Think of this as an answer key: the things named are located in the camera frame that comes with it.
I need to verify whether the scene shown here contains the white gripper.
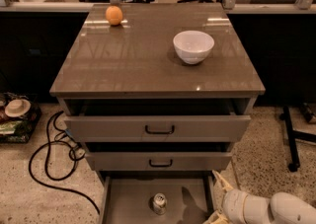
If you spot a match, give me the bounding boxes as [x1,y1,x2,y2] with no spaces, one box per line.
[202,171,272,224]

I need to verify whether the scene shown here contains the grey drawer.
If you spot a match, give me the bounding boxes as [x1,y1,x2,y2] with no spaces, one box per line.
[98,176,216,224]
[65,112,250,143]
[86,142,232,172]

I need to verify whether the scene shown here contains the top grey drawer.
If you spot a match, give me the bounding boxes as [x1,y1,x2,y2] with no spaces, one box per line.
[65,112,250,143]

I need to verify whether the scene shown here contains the orange fruit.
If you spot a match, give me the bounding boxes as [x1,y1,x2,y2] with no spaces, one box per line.
[106,6,123,26]

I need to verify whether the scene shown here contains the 7up soda can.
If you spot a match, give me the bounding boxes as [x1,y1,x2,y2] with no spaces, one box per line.
[152,193,167,215]

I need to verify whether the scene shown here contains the bottom grey drawer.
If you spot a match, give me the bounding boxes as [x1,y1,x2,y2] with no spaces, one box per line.
[98,176,216,224]

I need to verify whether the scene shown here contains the beige toy hat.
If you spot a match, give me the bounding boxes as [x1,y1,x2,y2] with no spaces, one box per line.
[5,99,31,117]

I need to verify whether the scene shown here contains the box of toys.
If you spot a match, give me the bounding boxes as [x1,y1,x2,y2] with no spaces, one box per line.
[0,93,41,143]

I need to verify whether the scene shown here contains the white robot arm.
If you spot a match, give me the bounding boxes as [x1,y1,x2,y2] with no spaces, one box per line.
[202,171,316,224]

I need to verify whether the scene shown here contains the grey drawer cabinet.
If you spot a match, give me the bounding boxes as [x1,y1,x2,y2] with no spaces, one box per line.
[48,2,266,224]

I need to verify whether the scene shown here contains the white ceramic bowl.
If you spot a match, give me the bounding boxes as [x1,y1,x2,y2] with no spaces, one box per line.
[173,31,214,65]

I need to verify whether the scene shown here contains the black floor cable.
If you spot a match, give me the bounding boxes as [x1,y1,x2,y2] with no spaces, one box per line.
[27,111,101,215]

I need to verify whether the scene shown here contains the black stand leg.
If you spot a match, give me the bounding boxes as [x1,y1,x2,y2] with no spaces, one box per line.
[279,107,316,172]

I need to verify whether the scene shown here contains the middle grey drawer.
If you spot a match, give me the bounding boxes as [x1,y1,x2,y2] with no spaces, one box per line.
[86,142,232,172]

